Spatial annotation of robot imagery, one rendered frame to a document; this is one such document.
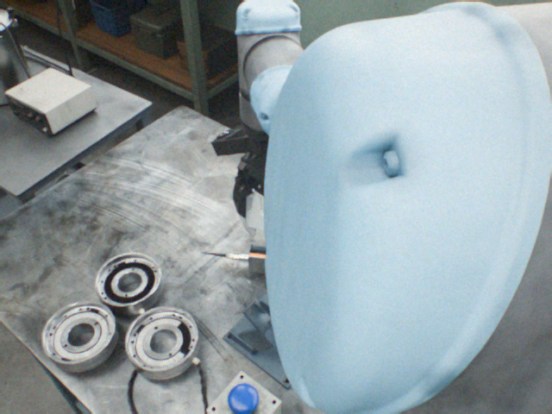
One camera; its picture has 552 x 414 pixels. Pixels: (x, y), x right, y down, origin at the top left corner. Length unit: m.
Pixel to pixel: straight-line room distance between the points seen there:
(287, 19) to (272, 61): 0.08
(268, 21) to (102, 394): 0.55
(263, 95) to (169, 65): 2.05
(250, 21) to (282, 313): 0.45
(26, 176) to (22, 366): 0.73
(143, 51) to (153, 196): 1.73
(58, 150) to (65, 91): 0.17
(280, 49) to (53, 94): 0.98
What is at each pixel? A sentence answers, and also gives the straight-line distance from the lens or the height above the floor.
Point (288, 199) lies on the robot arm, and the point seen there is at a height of 1.38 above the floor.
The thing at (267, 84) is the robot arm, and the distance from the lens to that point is 0.50.
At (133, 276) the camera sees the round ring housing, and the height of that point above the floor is 0.82.
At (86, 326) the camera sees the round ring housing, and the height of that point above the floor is 0.82.
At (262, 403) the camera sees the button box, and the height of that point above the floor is 0.84.
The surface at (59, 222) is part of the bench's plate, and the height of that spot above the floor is 0.80.
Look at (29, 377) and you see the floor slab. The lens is 1.81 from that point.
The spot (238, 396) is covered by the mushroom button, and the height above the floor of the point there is 0.87.
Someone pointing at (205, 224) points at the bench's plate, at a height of 0.80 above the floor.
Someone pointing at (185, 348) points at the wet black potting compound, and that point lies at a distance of 0.76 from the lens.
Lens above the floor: 1.49
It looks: 46 degrees down
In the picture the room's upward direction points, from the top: straight up
